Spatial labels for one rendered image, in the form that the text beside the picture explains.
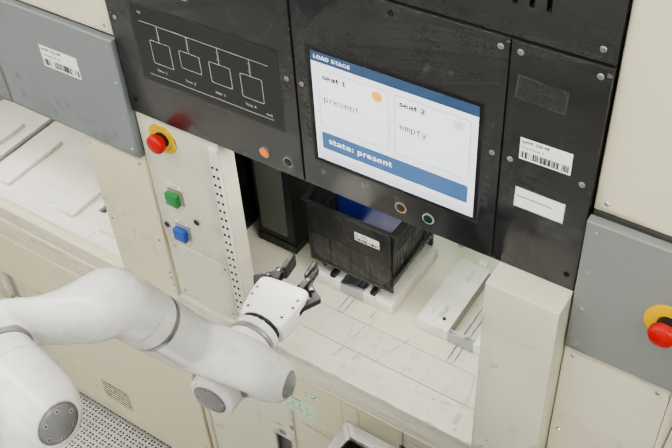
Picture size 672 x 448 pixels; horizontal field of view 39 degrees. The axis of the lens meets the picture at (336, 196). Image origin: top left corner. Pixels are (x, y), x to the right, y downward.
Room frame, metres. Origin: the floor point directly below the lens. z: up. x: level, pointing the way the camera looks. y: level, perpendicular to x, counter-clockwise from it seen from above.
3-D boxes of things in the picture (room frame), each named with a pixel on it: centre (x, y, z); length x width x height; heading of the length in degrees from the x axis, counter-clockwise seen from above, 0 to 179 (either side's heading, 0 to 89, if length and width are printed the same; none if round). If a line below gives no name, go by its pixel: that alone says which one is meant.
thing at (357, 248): (1.47, -0.08, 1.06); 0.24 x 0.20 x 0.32; 54
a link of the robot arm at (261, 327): (1.04, 0.16, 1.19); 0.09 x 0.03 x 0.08; 61
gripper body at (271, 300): (1.09, 0.13, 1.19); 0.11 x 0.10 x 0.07; 151
